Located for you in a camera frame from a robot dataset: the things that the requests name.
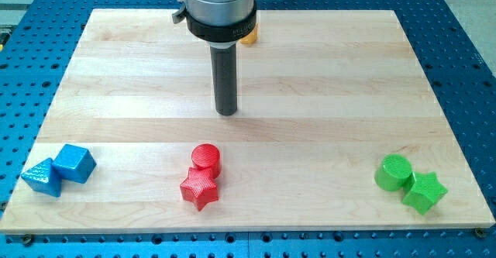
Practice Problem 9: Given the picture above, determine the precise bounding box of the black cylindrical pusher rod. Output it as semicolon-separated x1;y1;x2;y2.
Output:
210;43;237;116

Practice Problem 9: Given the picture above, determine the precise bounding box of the blue cube block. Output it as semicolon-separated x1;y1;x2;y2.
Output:
52;144;96;184

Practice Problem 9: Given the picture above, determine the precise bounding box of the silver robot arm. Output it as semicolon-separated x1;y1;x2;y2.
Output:
172;0;257;43

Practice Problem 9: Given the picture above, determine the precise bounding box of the red star block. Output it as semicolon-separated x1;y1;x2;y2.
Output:
180;167;219;212

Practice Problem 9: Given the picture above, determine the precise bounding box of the green star block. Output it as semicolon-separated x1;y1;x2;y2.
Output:
401;171;449;215

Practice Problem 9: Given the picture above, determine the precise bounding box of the blue perforated metal table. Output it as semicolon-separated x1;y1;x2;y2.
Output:
1;0;495;257

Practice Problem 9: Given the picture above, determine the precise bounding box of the light wooden board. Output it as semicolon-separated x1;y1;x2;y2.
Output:
1;9;494;234

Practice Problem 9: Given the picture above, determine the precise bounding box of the yellow block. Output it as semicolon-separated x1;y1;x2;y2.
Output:
239;23;259;45

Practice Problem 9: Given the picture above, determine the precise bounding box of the green cylinder block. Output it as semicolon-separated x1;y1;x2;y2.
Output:
374;154;412;191

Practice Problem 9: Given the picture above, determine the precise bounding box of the red cylinder block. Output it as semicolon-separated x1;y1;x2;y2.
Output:
191;143;222;179

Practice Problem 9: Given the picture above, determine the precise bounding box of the blue triangular block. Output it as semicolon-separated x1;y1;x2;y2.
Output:
21;158;62;198

